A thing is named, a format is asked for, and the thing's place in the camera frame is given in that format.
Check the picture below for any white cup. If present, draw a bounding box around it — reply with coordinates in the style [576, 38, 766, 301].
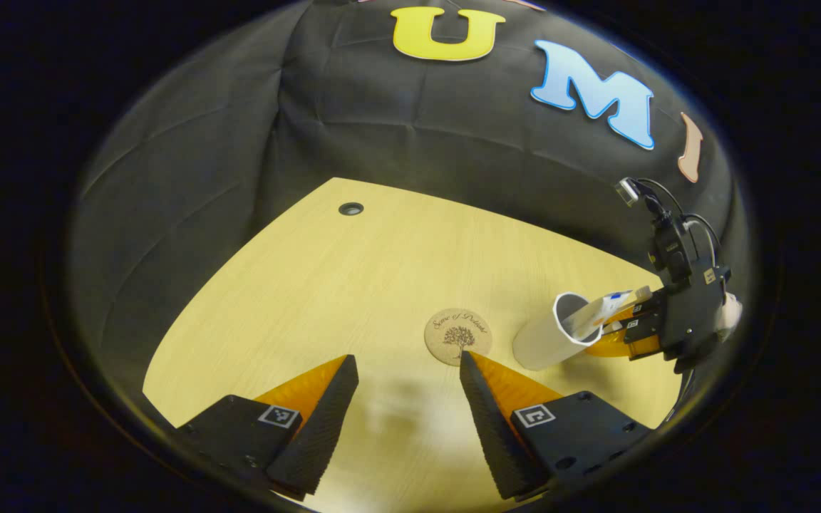
[512, 291, 604, 371]

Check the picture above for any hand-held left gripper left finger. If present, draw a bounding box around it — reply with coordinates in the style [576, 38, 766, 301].
[175, 354, 360, 499]

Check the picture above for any white toothpaste tube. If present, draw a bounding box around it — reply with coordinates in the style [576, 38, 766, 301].
[566, 286, 654, 341]

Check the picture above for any round cork coaster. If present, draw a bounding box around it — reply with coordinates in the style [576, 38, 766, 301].
[424, 307, 494, 367]

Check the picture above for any black backdrop cloth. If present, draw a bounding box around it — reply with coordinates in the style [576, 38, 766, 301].
[68, 0, 750, 371]

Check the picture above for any light wooden desktop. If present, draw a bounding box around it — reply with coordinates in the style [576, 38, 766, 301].
[142, 177, 683, 513]

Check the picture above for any black cable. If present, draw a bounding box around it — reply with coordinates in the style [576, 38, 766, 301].
[635, 178, 723, 268]

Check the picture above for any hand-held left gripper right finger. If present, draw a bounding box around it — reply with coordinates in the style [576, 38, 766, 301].
[459, 351, 654, 501]

